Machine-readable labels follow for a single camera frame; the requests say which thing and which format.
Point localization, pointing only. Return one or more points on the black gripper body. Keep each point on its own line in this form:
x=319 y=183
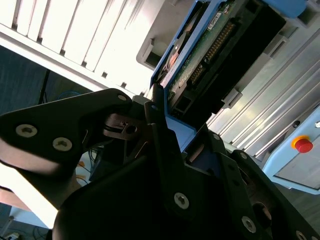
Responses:
x=125 y=212

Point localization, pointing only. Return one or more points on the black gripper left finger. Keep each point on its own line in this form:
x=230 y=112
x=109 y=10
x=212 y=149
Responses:
x=50 y=125

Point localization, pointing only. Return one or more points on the hard disk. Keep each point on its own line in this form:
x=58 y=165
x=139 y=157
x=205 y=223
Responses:
x=200 y=62

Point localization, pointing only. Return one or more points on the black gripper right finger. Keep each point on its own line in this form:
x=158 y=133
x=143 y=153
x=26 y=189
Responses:
x=237 y=195

